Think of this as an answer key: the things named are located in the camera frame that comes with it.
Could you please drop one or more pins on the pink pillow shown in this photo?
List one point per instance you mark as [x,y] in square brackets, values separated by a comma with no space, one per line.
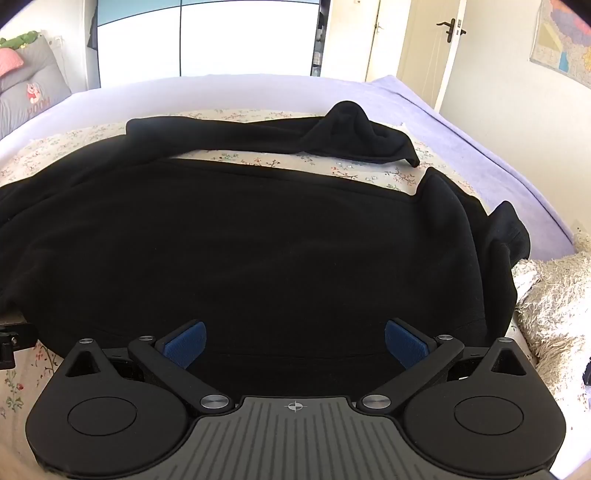
[9,62]

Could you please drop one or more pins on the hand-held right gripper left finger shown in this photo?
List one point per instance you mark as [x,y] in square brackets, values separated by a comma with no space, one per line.
[184,344]

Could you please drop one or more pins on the cream hallway door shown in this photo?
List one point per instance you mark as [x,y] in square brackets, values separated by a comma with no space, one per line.
[385,41]

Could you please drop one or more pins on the purple bed sheet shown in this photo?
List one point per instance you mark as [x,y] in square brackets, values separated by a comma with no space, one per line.
[485,152]

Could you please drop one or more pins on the wall map poster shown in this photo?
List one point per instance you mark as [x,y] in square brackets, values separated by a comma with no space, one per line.
[558,41]

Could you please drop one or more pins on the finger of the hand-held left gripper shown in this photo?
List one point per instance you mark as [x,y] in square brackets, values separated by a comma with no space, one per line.
[11,344]

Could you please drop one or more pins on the floral bed sheet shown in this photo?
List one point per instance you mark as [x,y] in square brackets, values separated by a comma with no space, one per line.
[341,173]

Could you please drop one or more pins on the white and blue wardrobe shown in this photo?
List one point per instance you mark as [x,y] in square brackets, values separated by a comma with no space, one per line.
[207,37]

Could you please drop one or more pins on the white fluffy blanket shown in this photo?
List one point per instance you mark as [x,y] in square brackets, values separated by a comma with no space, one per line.
[554,304]

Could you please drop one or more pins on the cream room door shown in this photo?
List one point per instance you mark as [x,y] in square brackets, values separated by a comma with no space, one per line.
[422,60]

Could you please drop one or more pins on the green plush toy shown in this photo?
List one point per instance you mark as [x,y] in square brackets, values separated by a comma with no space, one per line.
[16,40]

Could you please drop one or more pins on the grey printed cushion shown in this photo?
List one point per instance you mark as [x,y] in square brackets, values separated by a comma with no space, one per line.
[32,99]

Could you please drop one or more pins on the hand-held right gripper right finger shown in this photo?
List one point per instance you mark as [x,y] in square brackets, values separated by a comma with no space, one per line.
[406,344]

